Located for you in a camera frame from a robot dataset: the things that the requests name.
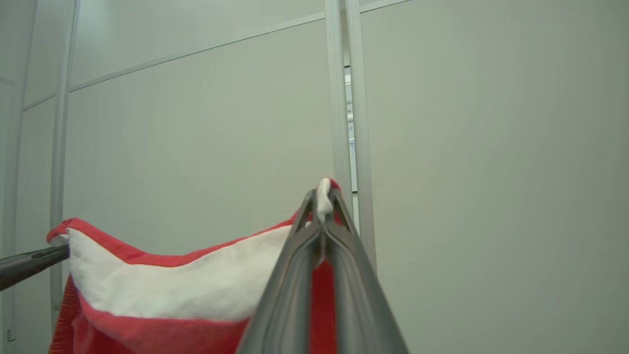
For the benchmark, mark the grey partition frame post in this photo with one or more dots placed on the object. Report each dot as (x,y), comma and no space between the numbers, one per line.
(362,147)
(336,98)

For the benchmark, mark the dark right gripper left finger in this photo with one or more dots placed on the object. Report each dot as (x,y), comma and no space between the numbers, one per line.
(285,314)

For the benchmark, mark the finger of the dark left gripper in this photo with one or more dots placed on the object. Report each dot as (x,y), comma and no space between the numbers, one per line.
(24,268)

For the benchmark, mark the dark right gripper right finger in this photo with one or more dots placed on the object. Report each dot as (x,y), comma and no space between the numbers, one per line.
(358,314)

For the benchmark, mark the red garment white panel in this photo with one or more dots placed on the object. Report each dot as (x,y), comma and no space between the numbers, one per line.
(172,285)

